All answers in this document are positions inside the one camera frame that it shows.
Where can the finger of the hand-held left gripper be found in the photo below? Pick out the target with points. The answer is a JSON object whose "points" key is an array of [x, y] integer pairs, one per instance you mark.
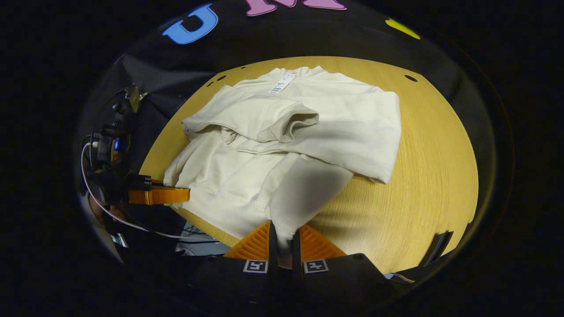
{"points": [[163, 196]]}

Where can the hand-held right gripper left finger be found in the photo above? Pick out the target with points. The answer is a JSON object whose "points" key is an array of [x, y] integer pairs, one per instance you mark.
{"points": [[273, 251]]}

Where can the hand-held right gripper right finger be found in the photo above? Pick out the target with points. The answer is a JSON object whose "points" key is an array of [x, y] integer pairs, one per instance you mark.
{"points": [[296, 251]]}

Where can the cream white sweatshirt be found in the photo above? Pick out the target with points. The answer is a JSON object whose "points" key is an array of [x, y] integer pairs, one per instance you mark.
{"points": [[308, 119]]}

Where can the black table clamp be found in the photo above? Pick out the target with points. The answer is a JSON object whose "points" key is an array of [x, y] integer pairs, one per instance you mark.
{"points": [[436, 248]]}

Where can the white paper hang tag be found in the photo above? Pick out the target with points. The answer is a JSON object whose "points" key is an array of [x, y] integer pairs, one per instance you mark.
{"points": [[282, 84]]}

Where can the black backdrop cloth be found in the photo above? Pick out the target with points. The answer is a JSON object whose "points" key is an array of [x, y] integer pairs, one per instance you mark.
{"points": [[286, 35]]}

